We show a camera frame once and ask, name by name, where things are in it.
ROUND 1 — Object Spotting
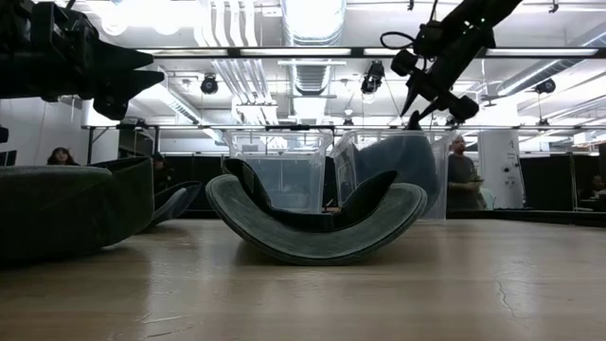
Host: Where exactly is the person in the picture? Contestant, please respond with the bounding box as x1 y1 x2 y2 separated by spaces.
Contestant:
589 173 606 200
46 147 80 167
151 152 174 195
446 135 489 212

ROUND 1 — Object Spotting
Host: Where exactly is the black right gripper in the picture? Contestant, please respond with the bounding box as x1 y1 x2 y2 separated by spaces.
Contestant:
390 16 496 123

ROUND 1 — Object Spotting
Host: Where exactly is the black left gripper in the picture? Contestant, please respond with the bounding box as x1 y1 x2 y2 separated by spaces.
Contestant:
26 0 166 121

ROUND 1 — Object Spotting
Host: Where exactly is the ribbed ceiling vent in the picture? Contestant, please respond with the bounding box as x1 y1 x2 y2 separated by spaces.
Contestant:
293 63 331 97

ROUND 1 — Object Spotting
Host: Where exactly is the black horizontal frame bar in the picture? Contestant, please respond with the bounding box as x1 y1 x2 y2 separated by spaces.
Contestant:
80 123 606 132

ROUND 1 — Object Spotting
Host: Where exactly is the black room partition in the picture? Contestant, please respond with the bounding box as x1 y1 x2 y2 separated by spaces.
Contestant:
520 154 606 212
158 154 224 213

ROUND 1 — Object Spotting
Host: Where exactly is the white room column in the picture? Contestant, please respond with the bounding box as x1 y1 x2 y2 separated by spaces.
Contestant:
476 130 525 209

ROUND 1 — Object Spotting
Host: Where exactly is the clear plastic storage bin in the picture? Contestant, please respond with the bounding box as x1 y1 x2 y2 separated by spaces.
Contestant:
330 129 456 223
223 130 335 215

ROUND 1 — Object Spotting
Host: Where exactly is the white led light strip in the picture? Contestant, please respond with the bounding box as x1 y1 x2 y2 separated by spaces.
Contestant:
136 48 229 57
240 47 352 57
486 47 598 57
363 47 409 57

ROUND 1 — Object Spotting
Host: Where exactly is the black overhead frame beam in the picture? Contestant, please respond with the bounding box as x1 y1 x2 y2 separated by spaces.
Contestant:
134 45 606 60

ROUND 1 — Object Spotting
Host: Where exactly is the black camera cable loop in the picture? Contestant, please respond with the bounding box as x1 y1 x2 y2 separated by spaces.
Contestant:
380 30 427 51

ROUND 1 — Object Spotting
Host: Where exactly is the round silver ceiling duct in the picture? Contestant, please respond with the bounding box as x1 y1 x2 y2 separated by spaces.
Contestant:
282 0 348 47

